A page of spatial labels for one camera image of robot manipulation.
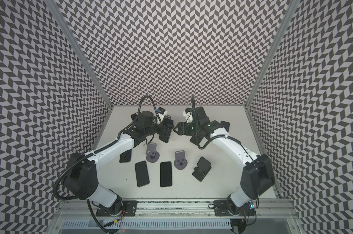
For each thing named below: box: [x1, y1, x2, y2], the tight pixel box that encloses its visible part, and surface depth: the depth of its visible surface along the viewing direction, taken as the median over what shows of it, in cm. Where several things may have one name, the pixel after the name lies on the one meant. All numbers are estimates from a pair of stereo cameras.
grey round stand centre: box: [173, 150, 188, 171], surface depth 86 cm
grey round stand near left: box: [145, 142, 160, 163], surface depth 89 cm
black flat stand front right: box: [192, 156, 212, 182], surface depth 82 cm
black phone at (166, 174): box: [159, 161, 173, 188], surface depth 86 cm
